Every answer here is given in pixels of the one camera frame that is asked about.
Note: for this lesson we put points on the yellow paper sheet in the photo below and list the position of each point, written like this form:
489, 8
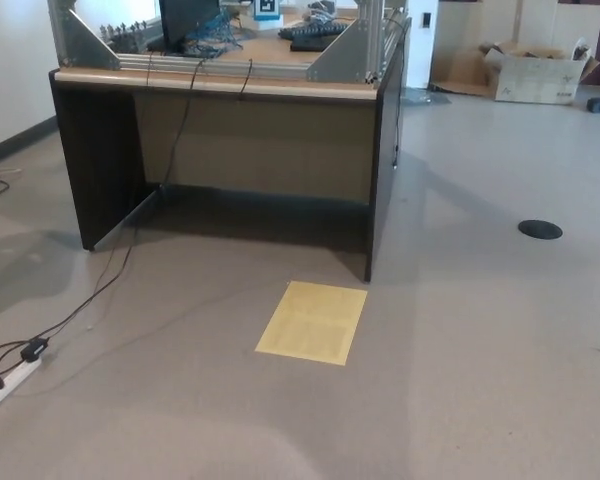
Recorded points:
310, 325

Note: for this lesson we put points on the white box with fiducial marker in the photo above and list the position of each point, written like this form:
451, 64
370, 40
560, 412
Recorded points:
267, 6

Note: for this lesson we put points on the round black floor cover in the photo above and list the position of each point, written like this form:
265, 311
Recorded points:
540, 229

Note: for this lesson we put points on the open cardboard box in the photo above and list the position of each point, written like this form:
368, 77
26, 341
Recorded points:
535, 80

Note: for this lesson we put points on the black power adapter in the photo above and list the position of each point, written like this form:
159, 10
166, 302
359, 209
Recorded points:
35, 347

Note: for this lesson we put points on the black monitor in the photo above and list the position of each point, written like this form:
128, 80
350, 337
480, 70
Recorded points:
180, 20

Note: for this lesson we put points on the black keyboard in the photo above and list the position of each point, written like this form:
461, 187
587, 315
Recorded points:
310, 30

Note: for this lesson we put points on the flat black device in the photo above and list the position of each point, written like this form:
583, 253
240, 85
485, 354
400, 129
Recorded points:
307, 44

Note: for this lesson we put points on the white power strip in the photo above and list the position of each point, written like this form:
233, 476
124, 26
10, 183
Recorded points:
10, 382

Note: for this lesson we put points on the wooden desk with black sides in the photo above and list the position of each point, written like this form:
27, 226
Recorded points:
255, 140

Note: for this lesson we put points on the aluminium extrusion frame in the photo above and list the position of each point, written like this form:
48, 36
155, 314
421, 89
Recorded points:
85, 45

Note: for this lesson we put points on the wall switch plate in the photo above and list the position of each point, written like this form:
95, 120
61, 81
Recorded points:
426, 20

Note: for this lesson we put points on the flat cardboard sheet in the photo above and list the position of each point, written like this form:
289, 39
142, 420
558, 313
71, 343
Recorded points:
460, 70

